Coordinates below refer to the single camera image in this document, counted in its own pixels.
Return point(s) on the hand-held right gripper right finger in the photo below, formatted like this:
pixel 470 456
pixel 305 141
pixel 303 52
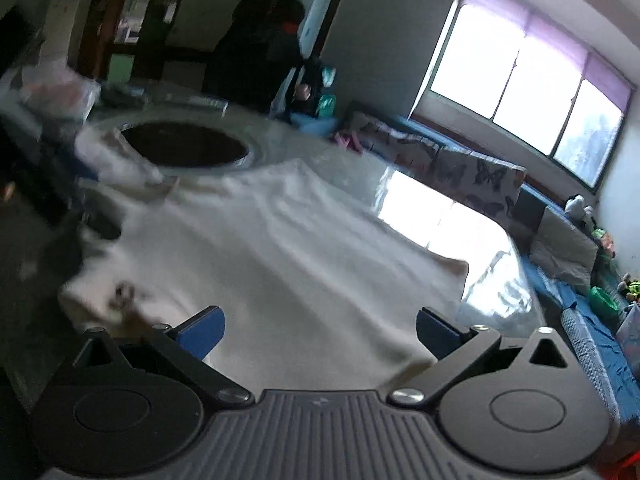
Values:
pixel 437 332

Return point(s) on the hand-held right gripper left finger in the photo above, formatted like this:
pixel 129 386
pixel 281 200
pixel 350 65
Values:
pixel 202 332

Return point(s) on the cream garment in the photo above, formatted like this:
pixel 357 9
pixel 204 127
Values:
pixel 300 260

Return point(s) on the black round induction cooktop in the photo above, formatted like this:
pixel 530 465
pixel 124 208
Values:
pixel 185 145

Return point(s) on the clear plastic bag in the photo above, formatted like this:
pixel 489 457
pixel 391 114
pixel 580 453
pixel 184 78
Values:
pixel 60 90

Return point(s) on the butterfly print cushion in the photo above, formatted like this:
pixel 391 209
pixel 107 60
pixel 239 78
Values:
pixel 530 210

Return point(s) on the grey pillow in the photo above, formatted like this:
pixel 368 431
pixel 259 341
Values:
pixel 565 245

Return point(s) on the butterfly print pillow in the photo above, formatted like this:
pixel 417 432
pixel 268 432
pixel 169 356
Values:
pixel 480 182
pixel 395 142

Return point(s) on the silver remote control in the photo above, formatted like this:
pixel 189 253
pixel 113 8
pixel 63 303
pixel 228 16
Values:
pixel 207 105

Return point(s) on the blue bench mat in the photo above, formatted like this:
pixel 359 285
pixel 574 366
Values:
pixel 595 360

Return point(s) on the green bowl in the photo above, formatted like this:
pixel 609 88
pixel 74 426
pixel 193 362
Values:
pixel 602 300

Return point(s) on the panda plush toy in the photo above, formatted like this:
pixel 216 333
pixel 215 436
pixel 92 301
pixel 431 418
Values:
pixel 577 206

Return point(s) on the colourful plush toy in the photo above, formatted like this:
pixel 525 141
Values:
pixel 602 240

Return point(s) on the brown plush toy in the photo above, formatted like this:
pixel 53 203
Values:
pixel 623 285

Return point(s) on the clear plastic storage box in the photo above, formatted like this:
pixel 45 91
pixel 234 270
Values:
pixel 631 330

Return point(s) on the green plush toy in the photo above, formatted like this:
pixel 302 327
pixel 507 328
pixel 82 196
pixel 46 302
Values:
pixel 634 287

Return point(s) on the pink garment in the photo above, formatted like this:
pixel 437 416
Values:
pixel 350 141

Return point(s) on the red plastic stool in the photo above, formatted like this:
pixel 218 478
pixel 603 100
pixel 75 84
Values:
pixel 631 467

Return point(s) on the small green bag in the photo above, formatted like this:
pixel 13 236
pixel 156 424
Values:
pixel 326 105

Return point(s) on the window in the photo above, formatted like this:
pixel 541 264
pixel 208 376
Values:
pixel 525 80

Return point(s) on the purple roller blind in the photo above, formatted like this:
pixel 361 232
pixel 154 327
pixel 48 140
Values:
pixel 500 10

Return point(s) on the wooden door frame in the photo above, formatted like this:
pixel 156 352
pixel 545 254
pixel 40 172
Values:
pixel 100 10

